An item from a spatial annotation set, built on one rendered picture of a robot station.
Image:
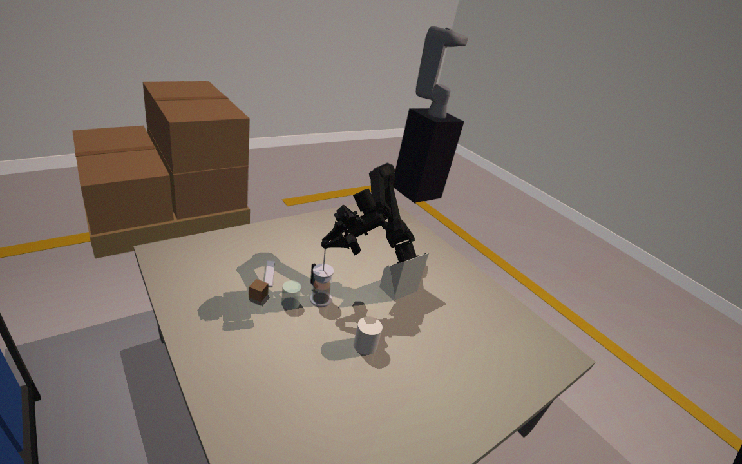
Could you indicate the white flat bar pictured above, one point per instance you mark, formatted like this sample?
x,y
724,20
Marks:
x,y
269,272

